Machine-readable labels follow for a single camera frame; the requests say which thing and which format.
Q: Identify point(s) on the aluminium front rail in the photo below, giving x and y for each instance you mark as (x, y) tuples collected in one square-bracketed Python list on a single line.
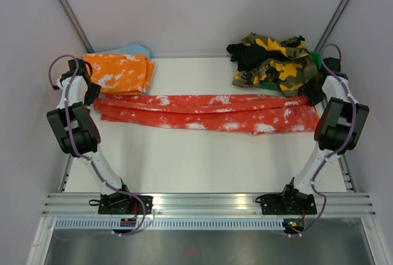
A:
[(205, 205)]

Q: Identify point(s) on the white slotted cable duct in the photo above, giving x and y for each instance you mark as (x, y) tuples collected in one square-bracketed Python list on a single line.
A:
[(274, 224)]

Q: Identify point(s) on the camouflage yellow green trousers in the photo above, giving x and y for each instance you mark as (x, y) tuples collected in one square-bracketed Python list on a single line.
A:
[(292, 48)]

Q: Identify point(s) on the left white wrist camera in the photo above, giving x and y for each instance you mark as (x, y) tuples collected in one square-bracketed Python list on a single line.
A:
[(58, 84)]

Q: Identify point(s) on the right corner aluminium post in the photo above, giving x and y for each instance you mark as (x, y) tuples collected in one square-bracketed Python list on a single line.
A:
[(339, 11)]

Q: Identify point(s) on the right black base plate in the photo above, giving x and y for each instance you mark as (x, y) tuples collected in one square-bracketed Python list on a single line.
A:
[(291, 204)]

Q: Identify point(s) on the corner aluminium post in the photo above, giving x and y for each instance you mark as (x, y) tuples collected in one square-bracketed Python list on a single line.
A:
[(339, 11), (77, 27)]

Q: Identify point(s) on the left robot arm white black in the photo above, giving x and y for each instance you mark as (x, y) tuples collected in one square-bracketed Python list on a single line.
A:
[(76, 132)]

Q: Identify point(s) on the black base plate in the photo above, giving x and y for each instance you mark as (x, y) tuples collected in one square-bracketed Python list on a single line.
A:
[(119, 204), (291, 204)]

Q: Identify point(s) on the folded light blue trousers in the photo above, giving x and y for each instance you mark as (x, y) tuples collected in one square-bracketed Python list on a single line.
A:
[(135, 49)]

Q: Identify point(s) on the green plastic bin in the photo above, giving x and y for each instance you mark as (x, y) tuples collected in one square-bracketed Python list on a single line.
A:
[(314, 58)]

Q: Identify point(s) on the left corner aluminium post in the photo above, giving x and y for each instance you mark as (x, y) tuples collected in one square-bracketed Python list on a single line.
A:
[(77, 27)]

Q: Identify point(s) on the black trousers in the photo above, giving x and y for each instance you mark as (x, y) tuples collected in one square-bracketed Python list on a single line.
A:
[(251, 57)]

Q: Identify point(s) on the folded orange tie-dye trousers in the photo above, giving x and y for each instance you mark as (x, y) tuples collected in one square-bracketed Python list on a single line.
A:
[(104, 66)]

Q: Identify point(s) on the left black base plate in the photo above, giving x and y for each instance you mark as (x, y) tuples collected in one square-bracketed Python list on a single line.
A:
[(119, 204)]

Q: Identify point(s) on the red white tie-dye trousers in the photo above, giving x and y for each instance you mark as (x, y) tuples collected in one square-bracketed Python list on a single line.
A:
[(247, 113)]

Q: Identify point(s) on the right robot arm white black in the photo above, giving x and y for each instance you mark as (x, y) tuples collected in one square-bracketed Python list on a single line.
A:
[(337, 131)]

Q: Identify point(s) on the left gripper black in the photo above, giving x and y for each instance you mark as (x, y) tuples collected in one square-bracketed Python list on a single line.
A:
[(96, 90)]

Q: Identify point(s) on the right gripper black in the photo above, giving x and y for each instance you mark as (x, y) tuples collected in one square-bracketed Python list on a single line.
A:
[(314, 99)]

